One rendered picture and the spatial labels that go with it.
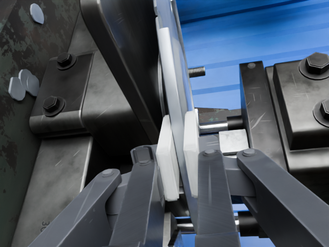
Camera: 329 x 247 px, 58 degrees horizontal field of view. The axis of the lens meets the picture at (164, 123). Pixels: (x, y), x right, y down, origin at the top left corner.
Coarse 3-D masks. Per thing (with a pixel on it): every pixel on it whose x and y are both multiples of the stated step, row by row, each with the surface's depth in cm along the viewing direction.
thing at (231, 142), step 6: (222, 132) 41; (228, 132) 41; (234, 132) 41; (240, 132) 41; (246, 132) 40; (222, 138) 40; (228, 138) 40; (234, 138) 40; (240, 138) 39; (246, 138) 39; (222, 144) 39; (228, 144) 39; (234, 144) 39; (240, 144) 39; (246, 144) 39; (222, 150) 39; (228, 150) 39; (234, 150) 39; (228, 156) 39; (234, 156) 39
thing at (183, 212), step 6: (180, 186) 35; (180, 192) 35; (180, 198) 36; (168, 204) 38; (174, 204) 38; (180, 204) 38; (186, 204) 38; (168, 210) 40; (174, 210) 40; (180, 210) 40; (186, 210) 40; (174, 216) 42; (180, 216) 42; (186, 216) 42
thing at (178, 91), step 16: (160, 0) 22; (160, 16) 21; (176, 16) 40; (160, 32) 18; (176, 32) 39; (160, 48) 18; (176, 48) 28; (176, 64) 26; (176, 80) 26; (176, 96) 18; (176, 112) 18; (176, 128) 18; (176, 144) 18; (192, 208) 21; (192, 224) 22
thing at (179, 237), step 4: (176, 232) 24; (180, 232) 25; (172, 236) 23; (176, 236) 23; (180, 236) 24; (172, 240) 22; (176, 240) 23; (180, 240) 24; (168, 244) 22; (172, 244) 22; (176, 244) 23; (180, 244) 24
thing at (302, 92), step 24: (288, 72) 32; (312, 72) 31; (288, 96) 31; (312, 96) 30; (288, 120) 29; (312, 120) 29; (288, 144) 31; (312, 144) 29; (288, 168) 30; (312, 168) 29
